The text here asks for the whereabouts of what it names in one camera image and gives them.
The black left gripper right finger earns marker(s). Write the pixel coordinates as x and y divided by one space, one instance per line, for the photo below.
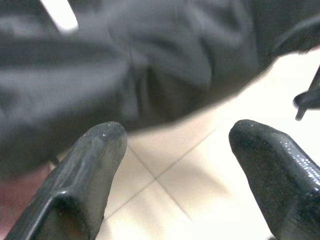
282 180

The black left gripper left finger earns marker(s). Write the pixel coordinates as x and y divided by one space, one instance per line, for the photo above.
75 190

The black cloth table cover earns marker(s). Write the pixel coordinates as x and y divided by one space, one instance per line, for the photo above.
125 62

